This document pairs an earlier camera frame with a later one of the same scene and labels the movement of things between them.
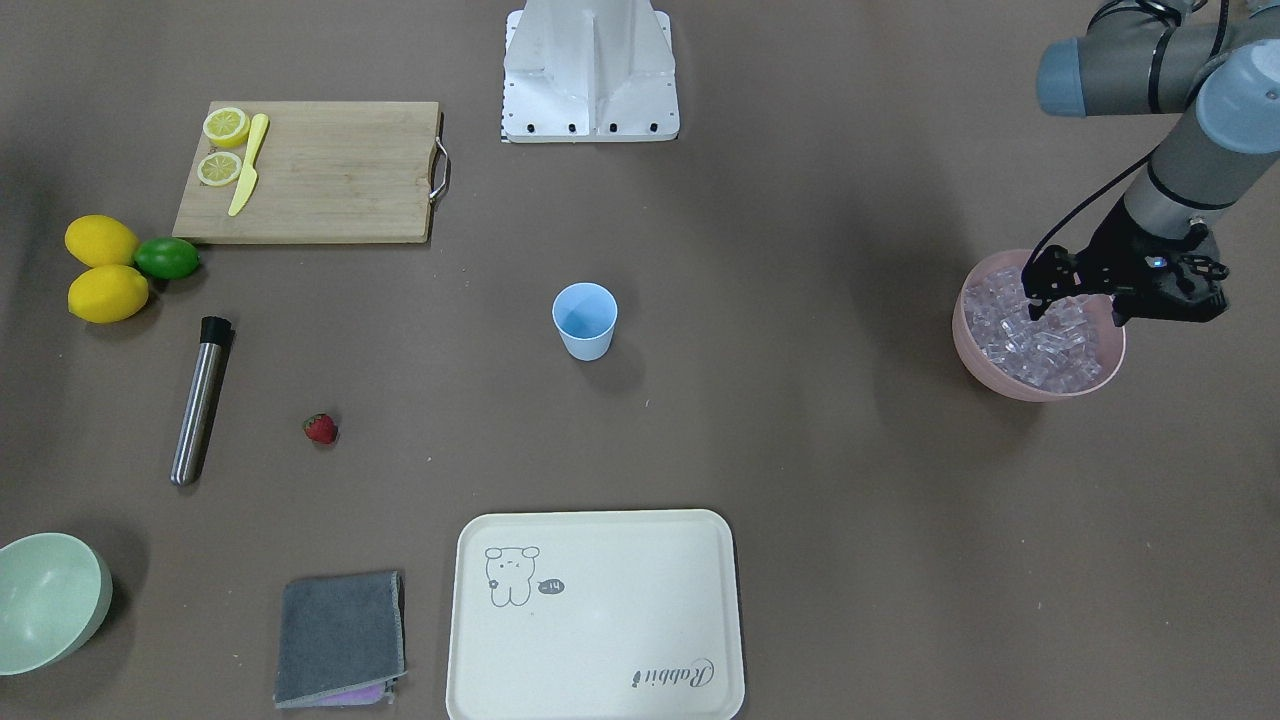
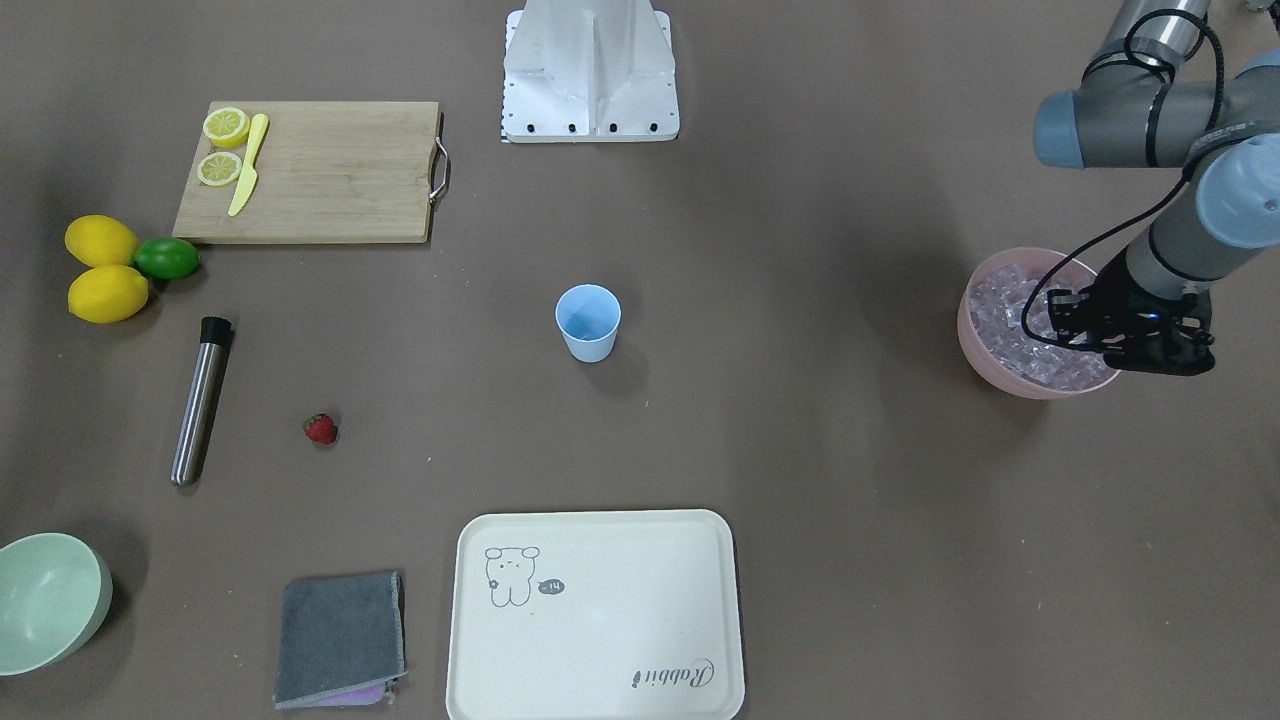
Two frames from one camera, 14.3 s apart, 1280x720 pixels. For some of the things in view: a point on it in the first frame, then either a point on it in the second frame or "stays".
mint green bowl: (55, 591) stays
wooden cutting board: (337, 171) stays
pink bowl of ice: (1072, 349) stays
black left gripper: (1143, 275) -> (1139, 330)
